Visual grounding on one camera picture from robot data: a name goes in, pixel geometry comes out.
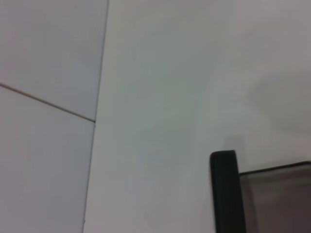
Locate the black glasses case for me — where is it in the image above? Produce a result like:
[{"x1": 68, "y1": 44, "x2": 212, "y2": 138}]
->
[{"x1": 209, "y1": 150, "x2": 311, "y2": 233}]

